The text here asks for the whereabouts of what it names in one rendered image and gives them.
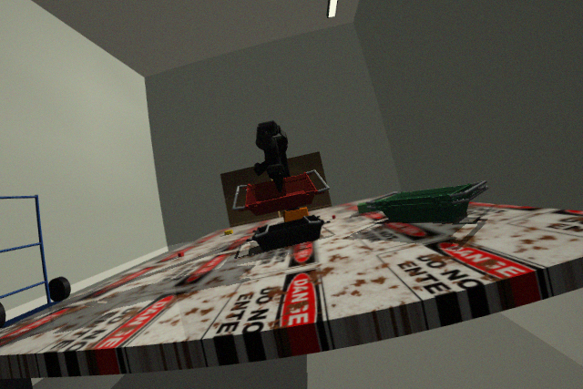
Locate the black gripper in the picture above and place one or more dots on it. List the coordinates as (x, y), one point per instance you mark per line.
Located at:
(275, 170)

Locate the green rectangular block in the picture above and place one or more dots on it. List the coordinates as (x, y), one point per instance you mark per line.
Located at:
(362, 207)

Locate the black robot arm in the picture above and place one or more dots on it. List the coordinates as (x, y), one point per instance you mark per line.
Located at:
(266, 142)

